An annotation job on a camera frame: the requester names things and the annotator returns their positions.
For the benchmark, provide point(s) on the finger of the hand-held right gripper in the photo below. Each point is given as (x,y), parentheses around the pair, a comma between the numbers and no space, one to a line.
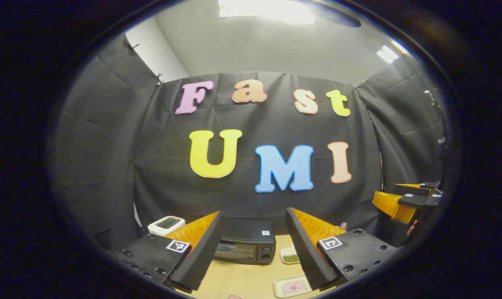
(394,206)
(417,190)

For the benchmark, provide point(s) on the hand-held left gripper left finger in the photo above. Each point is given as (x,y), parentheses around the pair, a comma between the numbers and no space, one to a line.
(201,253)

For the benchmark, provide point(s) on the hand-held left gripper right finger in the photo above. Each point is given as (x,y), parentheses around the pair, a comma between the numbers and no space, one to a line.
(307,253)

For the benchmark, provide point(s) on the pink ham slice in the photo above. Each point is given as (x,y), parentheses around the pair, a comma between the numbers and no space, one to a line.
(293,286)

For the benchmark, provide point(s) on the white square plate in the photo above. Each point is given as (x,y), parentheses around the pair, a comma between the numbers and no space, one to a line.
(281,290)

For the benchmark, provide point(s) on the black electric oven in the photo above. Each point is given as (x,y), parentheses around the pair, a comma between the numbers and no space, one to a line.
(247,236)

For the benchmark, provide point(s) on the white divided bean dish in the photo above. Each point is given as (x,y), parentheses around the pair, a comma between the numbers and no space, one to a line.
(291,258)

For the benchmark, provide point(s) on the white toaster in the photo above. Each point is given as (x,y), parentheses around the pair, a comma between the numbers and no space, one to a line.
(166,224)

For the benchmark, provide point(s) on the black backdrop cloth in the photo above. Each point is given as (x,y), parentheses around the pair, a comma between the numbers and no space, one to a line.
(267,124)

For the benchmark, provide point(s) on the ceiling light panel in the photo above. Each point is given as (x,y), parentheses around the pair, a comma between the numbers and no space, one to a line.
(387,54)
(267,10)

